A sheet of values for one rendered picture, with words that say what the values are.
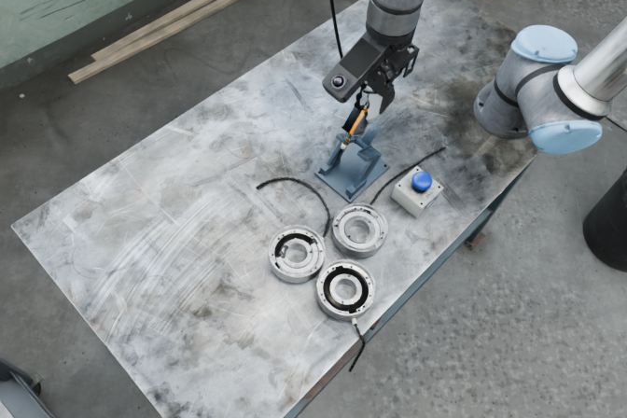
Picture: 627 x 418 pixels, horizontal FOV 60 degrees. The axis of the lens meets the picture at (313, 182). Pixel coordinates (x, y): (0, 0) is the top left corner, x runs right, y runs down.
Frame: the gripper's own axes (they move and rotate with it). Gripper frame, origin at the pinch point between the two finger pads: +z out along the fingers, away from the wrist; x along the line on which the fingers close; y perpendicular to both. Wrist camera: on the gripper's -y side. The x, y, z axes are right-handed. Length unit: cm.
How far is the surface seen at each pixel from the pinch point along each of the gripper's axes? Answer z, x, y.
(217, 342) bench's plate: 19.8, -7.6, -41.7
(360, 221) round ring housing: 17.4, -9.8, -7.4
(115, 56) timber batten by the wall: 97, 135, 17
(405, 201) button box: 17.1, -13.0, 2.3
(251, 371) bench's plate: 19.8, -15.2, -40.9
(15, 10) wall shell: 68, 149, -8
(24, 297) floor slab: 100, 68, -66
